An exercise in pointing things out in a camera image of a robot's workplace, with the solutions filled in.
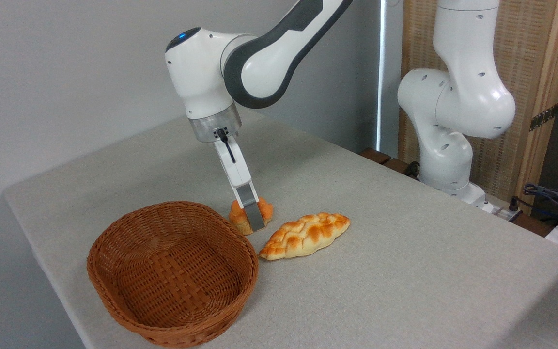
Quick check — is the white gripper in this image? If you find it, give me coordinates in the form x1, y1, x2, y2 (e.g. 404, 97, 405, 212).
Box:
213, 137, 266, 231

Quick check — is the round orange bread bun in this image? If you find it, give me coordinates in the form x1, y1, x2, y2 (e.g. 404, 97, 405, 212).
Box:
228, 196, 274, 236

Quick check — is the long braided bread loaf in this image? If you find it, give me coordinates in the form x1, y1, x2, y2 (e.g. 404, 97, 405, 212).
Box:
259, 212, 351, 261

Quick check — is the brown woven wicker basket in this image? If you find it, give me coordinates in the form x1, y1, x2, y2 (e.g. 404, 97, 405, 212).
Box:
87, 201, 259, 348

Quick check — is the dark brown wooden ledge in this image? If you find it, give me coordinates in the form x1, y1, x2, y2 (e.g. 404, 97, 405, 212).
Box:
359, 148, 419, 181

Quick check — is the white power strip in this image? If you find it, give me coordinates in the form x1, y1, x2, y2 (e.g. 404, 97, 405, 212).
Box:
481, 194, 523, 222

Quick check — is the metal screen hinge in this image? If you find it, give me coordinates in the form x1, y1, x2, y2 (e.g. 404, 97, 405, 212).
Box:
529, 104, 558, 132

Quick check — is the woven rattan wooden screen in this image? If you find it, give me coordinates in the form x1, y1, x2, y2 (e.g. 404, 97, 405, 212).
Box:
399, 0, 558, 214

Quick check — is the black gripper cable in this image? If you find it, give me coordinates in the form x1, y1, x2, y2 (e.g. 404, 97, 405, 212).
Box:
214, 128, 236, 164

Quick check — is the white vertical wall trim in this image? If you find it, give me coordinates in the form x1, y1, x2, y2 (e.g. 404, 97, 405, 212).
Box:
376, 0, 388, 152

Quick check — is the tangled dark cable bundle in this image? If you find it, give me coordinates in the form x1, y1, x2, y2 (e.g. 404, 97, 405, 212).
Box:
509, 183, 558, 224

